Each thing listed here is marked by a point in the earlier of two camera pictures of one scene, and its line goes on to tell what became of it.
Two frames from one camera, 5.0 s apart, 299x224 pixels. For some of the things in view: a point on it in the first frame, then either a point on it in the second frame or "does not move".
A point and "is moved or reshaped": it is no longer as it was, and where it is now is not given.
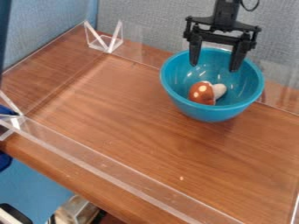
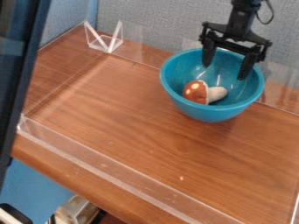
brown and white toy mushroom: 204,93 is moved or reshaped
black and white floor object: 11,215 does not move
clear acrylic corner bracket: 104,43 does not move
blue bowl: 244,84 does not move
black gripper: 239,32 to 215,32
